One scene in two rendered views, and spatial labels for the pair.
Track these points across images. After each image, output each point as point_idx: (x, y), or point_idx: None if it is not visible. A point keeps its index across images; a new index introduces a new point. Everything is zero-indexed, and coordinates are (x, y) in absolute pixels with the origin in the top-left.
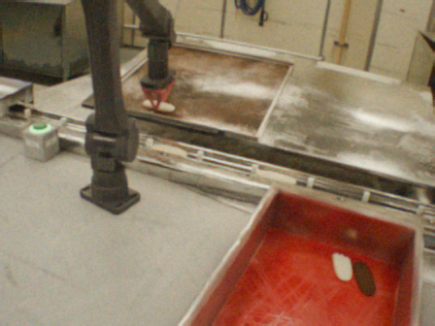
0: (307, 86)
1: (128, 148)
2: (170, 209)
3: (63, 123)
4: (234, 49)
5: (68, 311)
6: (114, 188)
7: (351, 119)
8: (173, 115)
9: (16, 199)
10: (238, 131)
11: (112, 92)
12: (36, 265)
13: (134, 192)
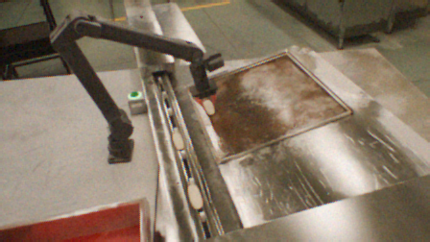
0: (329, 138)
1: (111, 133)
2: (131, 176)
3: (163, 95)
4: (327, 76)
5: (26, 195)
6: (111, 149)
7: (314, 191)
8: (206, 118)
9: (92, 130)
10: (219, 150)
11: (93, 100)
12: (50, 167)
13: (128, 156)
